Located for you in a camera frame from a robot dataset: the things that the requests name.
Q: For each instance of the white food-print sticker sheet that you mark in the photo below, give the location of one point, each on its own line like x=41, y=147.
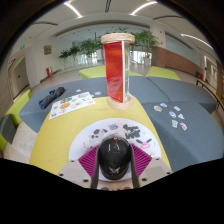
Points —
x=71, y=105

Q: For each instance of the round white animal-print mouse pad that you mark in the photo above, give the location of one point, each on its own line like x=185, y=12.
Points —
x=85, y=143

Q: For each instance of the small blue sticker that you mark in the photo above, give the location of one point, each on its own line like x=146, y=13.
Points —
x=163, y=104
x=97, y=93
x=172, y=114

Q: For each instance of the small round brownish sticker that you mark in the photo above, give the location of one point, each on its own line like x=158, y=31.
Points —
x=158, y=108

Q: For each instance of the grey chair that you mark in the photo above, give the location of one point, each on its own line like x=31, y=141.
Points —
x=7, y=128

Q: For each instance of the group of ceiling lights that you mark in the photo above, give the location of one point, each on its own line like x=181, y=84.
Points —
x=72, y=9

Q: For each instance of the small red-white sticker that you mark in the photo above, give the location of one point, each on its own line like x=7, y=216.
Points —
x=183, y=126

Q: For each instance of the red fire extinguisher box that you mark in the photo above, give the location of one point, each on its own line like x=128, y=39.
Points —
x=49, y=72

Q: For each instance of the golden wall plaque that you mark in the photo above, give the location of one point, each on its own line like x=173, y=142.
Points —
x=47, y=50

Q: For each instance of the group of potted plants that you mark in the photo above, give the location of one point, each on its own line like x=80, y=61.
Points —
x=85, y=46

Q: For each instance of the red panel lantern wooden ends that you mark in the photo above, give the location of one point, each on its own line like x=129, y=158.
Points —
x=115, y=71

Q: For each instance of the small white sticker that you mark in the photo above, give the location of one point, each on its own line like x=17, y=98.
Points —
x=177, y=108
x=78, y=90
x=181, y=116

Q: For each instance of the green exit sign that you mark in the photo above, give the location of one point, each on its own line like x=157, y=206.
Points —
x=22, y=47

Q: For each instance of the lime green bench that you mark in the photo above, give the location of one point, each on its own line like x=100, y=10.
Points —
x=18, y=105

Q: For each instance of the small white-blue sticker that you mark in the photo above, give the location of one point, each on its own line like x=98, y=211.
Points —
x=174, y=123

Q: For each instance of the black computer mouse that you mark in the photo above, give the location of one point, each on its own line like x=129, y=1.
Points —
x=114, y=158

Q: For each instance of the lime green table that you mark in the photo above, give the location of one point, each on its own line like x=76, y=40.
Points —
x=93, y=71
x=163, y=73

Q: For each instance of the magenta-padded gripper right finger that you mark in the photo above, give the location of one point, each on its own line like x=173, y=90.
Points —
x=156, y=169

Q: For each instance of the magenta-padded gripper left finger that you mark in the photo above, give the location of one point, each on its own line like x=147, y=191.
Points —
x=71, y=170

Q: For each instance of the folded dark blue umbrella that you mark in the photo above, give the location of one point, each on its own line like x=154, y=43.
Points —
x=51, y=98

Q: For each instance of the brown wooden counter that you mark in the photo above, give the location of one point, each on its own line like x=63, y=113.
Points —
x=176, y=60

